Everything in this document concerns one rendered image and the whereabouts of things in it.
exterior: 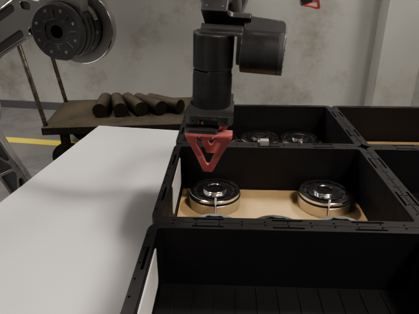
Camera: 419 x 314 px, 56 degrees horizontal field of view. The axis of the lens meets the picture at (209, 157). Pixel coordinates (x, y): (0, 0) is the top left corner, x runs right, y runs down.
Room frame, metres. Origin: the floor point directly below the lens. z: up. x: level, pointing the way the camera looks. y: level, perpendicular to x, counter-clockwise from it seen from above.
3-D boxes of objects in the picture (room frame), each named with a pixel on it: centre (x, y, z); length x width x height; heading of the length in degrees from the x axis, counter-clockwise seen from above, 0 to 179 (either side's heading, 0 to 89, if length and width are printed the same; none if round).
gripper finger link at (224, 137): (0.56, 0.00, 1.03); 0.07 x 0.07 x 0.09; 86
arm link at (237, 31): (0.56, -0.01, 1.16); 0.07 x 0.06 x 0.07; 78
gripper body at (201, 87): (0.57, 0.00, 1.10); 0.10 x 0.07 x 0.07; 176
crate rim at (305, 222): (0.63, -0.12, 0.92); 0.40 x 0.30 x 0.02; 88
